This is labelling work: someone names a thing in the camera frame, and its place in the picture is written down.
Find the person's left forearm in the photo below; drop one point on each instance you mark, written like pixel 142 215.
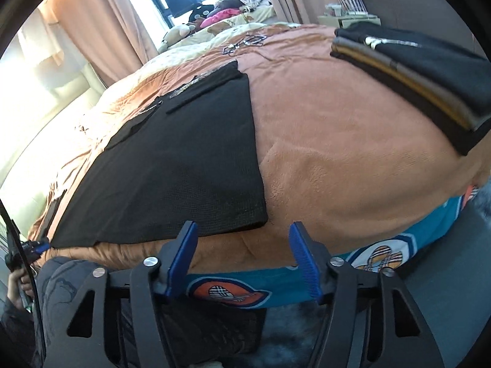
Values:
pixel 17 333

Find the hanging white shirt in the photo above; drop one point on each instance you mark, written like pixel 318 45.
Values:
pixel 50 38

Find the stack of folded clothes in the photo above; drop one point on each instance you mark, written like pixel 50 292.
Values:
pixel 422 65

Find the cream bear-print sheet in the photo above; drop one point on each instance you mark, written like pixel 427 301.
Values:
pixel 230 30

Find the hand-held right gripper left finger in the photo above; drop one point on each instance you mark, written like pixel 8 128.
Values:
pixel 180 260

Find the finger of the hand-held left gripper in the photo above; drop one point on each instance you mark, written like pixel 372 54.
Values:
pixel 38 249

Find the black plush toy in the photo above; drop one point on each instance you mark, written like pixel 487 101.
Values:
pixel 199 13

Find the pale green nightstand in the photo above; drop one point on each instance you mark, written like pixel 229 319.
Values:
pixel 345 18

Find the white padded headboard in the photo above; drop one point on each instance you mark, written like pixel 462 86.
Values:
pixel 42 142

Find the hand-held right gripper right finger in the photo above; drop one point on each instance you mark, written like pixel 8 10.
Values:
pixel 305 260

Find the black t-shirt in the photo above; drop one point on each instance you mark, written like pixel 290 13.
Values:
pixel 172 168

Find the person's left hand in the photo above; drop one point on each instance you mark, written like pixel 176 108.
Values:
pixel 23 289

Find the brown plush blanket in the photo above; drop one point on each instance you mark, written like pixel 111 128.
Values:
pixel 345 161

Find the person's left leg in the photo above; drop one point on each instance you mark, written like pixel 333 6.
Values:
pixel 61 283

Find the person's leg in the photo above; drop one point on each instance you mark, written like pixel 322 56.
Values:
pixel 214 329
pixel 61 283

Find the person's right leg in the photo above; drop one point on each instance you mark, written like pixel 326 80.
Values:
pixel 214 329

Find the black tablet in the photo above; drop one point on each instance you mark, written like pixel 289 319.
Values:
pixel 53 211

